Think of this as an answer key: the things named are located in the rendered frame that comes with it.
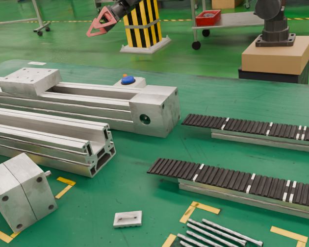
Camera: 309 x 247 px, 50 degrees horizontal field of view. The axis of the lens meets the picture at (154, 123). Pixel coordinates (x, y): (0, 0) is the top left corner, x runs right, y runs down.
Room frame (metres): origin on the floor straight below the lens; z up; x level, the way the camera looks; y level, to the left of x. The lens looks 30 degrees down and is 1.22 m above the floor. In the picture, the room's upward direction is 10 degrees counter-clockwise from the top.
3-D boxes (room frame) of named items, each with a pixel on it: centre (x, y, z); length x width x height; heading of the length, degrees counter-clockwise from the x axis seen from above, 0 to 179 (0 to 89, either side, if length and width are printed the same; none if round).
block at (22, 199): (0.53, 0.27, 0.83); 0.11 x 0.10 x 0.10; 126
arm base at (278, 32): (1.07, -0.45, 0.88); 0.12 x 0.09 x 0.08; 59
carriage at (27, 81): (1.00, 0.36, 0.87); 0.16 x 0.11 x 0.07; 57
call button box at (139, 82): (0.95, 0.06, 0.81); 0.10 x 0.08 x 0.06; 147
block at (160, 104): (0.77, -0.02, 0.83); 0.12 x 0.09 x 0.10; 147
